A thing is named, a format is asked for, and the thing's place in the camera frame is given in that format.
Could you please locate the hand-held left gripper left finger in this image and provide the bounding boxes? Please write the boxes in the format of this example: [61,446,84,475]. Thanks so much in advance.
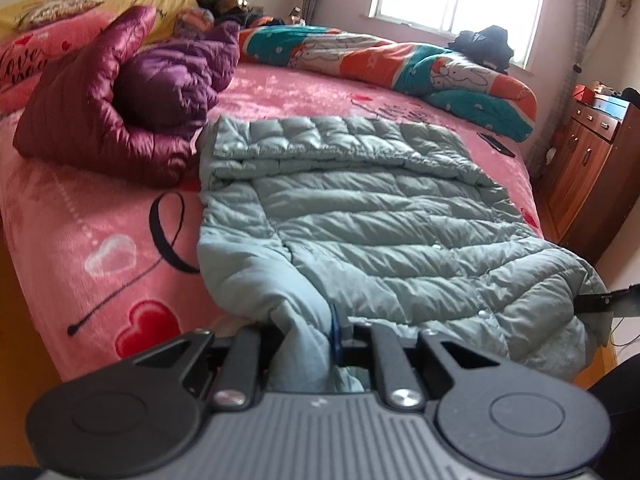
[131,326,281,408]

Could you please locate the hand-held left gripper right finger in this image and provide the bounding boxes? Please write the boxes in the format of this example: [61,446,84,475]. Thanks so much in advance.
[331,310,502,408]

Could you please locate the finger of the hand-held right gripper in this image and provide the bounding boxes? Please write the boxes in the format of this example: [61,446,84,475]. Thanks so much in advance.
[575,287,640,317]

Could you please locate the light grey-blue down jacket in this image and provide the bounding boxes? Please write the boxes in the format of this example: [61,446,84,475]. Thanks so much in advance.
[195,115,612,394]

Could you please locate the black clothes on windowsill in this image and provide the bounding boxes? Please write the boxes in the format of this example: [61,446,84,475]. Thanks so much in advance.
[447,25,516,74]

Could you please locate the pile of folded clothes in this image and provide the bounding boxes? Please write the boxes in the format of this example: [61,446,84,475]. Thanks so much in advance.
[172,7,217,39]

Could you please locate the dark clothes heap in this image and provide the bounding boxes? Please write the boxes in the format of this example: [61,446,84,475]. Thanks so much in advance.
[195,0,287,29]

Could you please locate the person's dark clothing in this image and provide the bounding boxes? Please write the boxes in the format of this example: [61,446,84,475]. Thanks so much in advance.
[582,360,640,480]

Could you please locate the brown wooden cabinet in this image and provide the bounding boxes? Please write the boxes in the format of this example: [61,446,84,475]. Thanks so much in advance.
[542,87,640,267]

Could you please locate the black phone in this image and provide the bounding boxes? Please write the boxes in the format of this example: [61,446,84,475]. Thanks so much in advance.
[476,131,516,158]

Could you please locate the blue box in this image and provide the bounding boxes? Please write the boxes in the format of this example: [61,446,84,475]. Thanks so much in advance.
[592,95,631,117]

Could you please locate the pink printed blanket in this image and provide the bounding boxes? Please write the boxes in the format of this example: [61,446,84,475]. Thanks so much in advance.
[0,55,544,382]

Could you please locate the colourful cartoon quilt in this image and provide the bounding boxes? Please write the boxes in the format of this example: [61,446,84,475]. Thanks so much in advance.
[237,25,539,144]

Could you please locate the purple down jacket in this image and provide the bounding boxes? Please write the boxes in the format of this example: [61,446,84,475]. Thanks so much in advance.
[115,20,242,129]

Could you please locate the shiny red down jacket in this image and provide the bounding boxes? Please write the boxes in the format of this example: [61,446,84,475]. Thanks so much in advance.
[12,5,202,189]

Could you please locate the pink pillow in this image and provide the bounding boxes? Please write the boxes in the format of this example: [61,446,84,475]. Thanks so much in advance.
[0,7,132,111]

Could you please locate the beige patterned cushion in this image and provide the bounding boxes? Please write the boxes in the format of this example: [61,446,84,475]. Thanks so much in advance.
[12,0,106,31]

